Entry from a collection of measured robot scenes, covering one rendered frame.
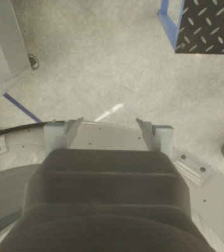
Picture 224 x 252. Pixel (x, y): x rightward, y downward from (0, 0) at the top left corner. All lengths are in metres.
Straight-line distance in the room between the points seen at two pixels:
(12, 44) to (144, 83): 0.80
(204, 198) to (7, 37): 1.17
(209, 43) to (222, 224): 0.47
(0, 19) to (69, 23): 0.34
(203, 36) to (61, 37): 0.86
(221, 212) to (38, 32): 1.22
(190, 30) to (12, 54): 0.97
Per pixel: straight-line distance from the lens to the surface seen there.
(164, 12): 0.97
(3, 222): 1.08
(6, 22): 1.18
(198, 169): 0.64
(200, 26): 0.52
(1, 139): 0.87
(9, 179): 0.68
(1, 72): 1.10
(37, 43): 1.28
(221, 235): 0.60
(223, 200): 0.66
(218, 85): 1.32
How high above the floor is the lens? 1.09
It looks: 50 degrees down
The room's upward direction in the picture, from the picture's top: 169 degrees counter-clockwise
